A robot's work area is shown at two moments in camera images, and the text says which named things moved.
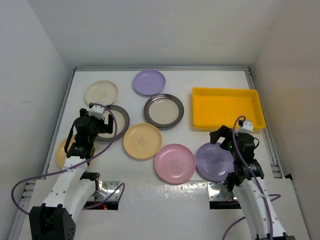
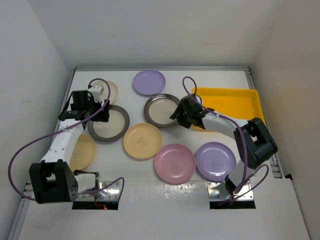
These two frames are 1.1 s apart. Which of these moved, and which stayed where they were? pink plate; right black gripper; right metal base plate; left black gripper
Moved: right black gripper; left black gripper
Stayed: pink plate; right metal base plate
